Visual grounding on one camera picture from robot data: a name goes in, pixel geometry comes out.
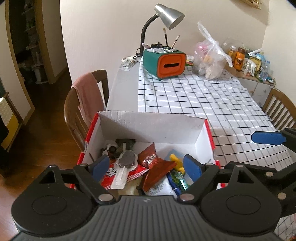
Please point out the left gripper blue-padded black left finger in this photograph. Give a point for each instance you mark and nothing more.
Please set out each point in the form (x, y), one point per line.
(88, 178)

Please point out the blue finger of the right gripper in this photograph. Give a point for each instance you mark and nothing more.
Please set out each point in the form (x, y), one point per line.
(270, 138)

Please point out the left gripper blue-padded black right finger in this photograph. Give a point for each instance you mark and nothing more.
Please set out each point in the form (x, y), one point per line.
(203, 177)

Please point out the large red chip bag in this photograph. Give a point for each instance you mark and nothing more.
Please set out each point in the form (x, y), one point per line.
(111, 172)

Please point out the yellow snack packet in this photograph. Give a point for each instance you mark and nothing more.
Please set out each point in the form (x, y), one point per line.
(179, 165)

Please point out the blue and white snack bag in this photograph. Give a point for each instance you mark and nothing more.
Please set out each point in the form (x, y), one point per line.
(166, 186)

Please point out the chocolate ice-cream shaped snack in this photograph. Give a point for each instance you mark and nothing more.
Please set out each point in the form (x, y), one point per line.
(126, 162)

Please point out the brown Oreo snack bag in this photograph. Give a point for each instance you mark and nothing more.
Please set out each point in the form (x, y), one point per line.
(157, 167)

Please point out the blue candy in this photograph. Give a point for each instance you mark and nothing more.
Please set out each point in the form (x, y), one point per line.
(179, 180)

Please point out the small dark round snack packet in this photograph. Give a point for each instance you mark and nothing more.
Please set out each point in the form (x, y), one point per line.
(111, 151)

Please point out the wooden slatted chair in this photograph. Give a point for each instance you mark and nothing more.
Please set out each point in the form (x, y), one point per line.
(280, 110)

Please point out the red and white cardboard box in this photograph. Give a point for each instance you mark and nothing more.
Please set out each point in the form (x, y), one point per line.
(171, 133)

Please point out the white grid tablecloth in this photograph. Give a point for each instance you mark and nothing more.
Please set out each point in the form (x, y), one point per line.
(231, 112)

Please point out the pale yellow snack bag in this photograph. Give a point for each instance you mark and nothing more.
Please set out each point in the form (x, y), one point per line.
(130, 188)

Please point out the white sideboard cabinet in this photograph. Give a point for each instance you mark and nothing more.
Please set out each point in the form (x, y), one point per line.
(259, 90)

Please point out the wooden chair with pink cloth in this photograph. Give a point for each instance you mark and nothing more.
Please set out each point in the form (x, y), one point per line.
(73, 118)

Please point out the clear water bottle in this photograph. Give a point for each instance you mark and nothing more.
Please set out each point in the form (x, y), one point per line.
(264, 72)

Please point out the yellow-lidded container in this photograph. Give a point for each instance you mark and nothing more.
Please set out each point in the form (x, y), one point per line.
(257, 62)

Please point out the pink cloth on chair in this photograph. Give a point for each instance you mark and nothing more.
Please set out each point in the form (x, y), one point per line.
(89, 96)

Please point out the amber glass bottle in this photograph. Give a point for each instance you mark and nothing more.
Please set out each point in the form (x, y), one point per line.
(232, 53)

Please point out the clear plastic bag with goods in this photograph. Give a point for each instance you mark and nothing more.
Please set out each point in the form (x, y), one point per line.
(209, 58)

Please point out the orange and teal tissue box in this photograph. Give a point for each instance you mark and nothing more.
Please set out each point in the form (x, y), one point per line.
(164, 65)

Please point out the paint brush right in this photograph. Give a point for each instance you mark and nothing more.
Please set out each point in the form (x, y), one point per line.
(174, 43)

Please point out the paint brush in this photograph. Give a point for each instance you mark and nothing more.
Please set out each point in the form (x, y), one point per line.
(166, 38)
(174, 43)

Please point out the paint brush left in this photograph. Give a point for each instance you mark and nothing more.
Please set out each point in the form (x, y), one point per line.
(166, 38)

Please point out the silver desk lamp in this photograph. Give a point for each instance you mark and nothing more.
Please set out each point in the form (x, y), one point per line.
(170, 18)

